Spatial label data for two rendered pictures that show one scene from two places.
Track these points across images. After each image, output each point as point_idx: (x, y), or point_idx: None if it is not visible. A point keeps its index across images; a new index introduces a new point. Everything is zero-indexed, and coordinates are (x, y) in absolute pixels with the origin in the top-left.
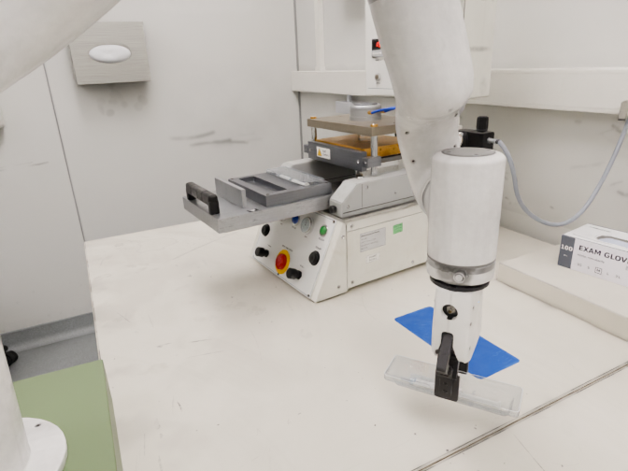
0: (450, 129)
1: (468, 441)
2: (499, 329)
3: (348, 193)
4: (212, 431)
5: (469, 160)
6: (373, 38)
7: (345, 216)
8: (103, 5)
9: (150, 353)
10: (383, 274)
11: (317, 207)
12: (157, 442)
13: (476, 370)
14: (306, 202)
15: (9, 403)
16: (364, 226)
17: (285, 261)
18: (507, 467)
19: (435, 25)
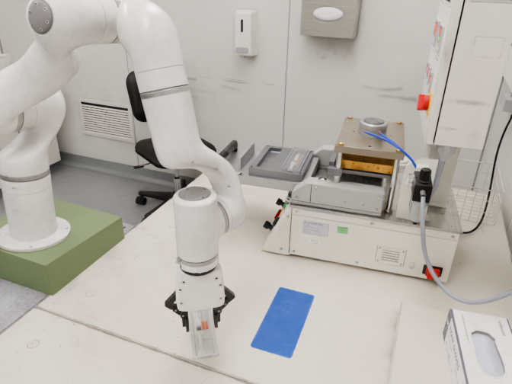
0: (220, 175)
1: (188, 359)
2: (321, 337)
3: (299, 187)
4: (128, 274)
5: (175, 198)
6: (427, 61)
7: (293, 202)
8: (58, 81)
9: (162, 228)
10: (324, 258)
11: (285, 188)
12: (110, 264)
13: (258, 341)
14: (276, 181)
15: (41, 212)
16: (308, 216)
17: (277, 215)
18: (179, 380)
19: (151, 122)
